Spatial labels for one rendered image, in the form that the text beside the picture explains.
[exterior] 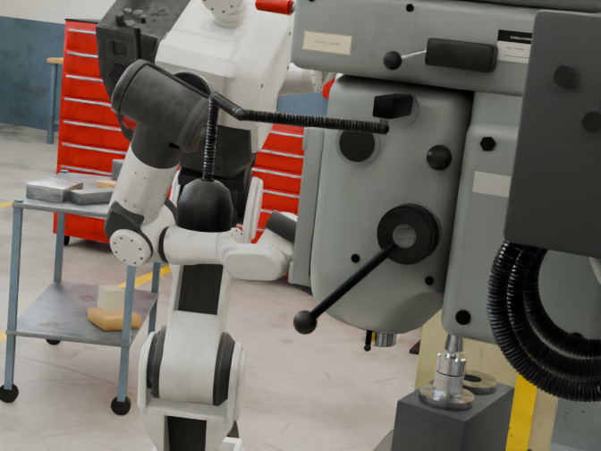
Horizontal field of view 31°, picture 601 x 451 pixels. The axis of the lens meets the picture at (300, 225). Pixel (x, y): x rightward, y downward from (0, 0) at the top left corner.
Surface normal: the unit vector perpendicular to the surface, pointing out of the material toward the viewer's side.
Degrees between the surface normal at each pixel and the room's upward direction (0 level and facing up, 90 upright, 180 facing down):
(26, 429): 0
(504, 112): 90
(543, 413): 90
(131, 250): 117
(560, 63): 90
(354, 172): 90
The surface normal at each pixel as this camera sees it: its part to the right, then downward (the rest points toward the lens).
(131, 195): -0.35, 0.58
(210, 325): -0.03, -0.08
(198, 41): 0.06, -0.69
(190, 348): 0.00, -0.31
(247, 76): 0.64, 0.14
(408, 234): -0.36, 0.15
